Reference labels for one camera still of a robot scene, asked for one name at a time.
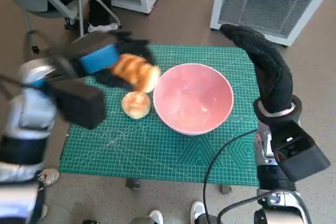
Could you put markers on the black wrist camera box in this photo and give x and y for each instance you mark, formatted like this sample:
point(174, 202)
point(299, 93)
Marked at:
point(78, 103)
point(302, 153)

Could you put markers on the person in white clothes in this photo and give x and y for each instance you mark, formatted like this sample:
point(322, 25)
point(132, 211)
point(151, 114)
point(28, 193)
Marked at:
point(50, 175)

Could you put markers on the green cutting mat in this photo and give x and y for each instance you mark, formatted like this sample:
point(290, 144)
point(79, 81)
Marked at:
point(131, 142)

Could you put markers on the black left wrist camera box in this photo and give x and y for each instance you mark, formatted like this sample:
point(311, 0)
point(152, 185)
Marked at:
point(78, 103)

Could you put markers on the black left robot hand, blue tape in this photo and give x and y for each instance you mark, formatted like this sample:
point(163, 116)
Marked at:
point(99, 58)

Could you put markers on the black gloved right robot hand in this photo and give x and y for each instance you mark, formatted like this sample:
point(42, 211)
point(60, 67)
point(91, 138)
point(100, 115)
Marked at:
point(275, 85)

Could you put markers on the pink bowl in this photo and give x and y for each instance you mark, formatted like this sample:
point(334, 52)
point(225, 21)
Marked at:
point(191, 95)

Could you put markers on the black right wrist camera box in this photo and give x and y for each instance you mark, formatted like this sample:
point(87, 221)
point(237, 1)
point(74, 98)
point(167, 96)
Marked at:
point(302, 153)

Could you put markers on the white shoe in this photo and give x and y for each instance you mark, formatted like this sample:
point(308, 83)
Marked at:
point(156, 217)
point(197, 208)

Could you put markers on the grey table leg bracket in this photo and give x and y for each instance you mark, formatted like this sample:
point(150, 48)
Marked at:
point(225, 189)
point(132, 183)

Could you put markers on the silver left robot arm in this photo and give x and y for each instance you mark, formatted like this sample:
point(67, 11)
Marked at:
point(29, 113)

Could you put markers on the orange-brown toy bread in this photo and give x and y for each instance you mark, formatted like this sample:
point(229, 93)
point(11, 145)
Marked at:
point(136, 73)

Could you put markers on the large white mesh cabinet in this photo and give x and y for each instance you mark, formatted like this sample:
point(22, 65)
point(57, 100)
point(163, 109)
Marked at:
point(265, 6)

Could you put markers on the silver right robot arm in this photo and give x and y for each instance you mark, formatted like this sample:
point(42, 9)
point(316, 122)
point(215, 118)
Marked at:
point(273, 179)

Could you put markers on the seated person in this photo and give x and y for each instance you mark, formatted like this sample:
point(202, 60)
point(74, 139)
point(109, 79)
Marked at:
point(101, 6)

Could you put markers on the pale round toy bread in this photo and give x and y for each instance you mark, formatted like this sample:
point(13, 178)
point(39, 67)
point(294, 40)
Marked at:
point(136, 104)

